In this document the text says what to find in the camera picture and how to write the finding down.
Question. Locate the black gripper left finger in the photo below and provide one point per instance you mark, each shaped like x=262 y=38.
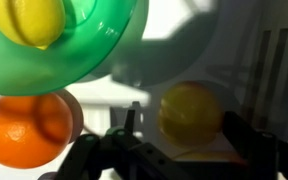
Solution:
x=120 y=150

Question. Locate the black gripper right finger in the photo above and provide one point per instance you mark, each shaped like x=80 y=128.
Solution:
x=266 y=155

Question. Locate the yellow ball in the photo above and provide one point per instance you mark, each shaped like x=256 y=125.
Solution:
x=190 y=114

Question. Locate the green plastic bowl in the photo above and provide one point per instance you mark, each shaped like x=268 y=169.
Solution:
x=93 y=29

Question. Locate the orange fruit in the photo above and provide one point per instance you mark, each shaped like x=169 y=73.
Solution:
x=34 y=130

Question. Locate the wooden tray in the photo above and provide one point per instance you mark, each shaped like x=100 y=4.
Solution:
x=257 y=70

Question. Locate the yellow lemon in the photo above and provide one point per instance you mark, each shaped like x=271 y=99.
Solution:
x=35 y=23

